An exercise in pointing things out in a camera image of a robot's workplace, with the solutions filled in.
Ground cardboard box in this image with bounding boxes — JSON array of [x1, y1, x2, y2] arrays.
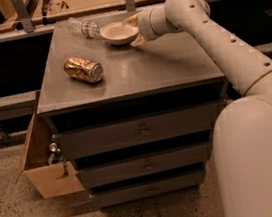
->
[[3, 85, 86, 204]]

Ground top grey drawer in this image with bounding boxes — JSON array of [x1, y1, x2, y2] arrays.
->
[[53, 100, 225, 160]]

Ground grey drawer cabinet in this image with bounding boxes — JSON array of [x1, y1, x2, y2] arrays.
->
[[24, 0, 245, 217]]

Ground gold soda can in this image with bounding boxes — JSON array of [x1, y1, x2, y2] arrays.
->
[[63, 57, 104, 83]]

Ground clear plastic water bottle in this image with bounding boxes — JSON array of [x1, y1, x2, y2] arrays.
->
[[66, 17, 101, 39]]

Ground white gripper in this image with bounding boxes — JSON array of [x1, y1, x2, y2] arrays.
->
[[122, 9, 159, 47]]

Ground cans in cardboard box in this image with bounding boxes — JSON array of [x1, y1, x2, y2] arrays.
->
[[47, 142, 65, 165]]

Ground middle grey drawer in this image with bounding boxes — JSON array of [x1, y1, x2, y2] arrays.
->
[[77, 142, 209, 189]]

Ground grey drawer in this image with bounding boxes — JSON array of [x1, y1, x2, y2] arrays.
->
[[90, 169, 205, 209], [53, 100, 225, 160], [77, 142, 209, 189]]

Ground bottom grey drawer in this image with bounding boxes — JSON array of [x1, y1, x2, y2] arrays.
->
[[90, 169, 205, 209]]

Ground white paper bowl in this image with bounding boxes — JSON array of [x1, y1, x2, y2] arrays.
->
[[100, 22, 138, 46]]

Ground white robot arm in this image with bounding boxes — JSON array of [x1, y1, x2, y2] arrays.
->
[[125, 0, 272, 217]]

